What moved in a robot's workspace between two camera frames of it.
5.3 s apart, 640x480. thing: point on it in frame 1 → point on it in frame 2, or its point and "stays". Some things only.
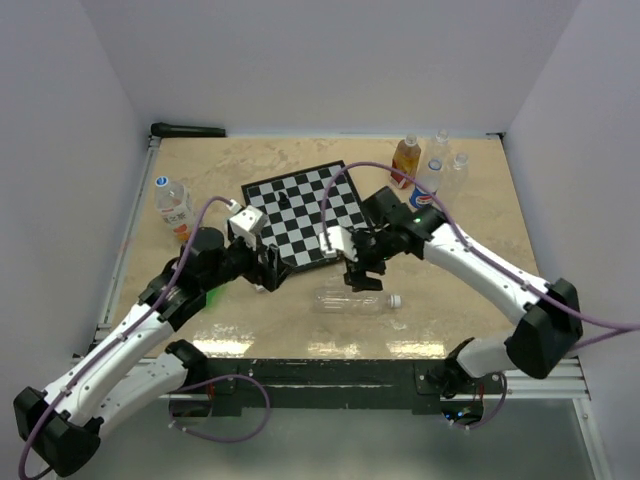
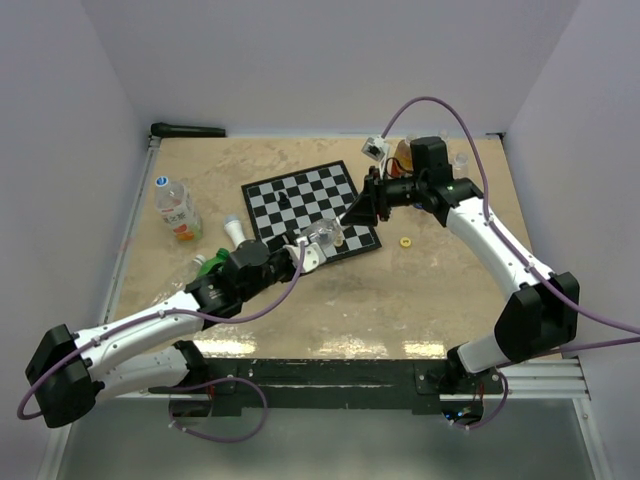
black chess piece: [283, 201] stays
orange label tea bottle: [174, 204] stays
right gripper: [356, 271] → [364, 210]
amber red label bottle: [406, 159] stays
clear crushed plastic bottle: [345, 301] → [327, 231]
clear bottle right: [459, 178] stays
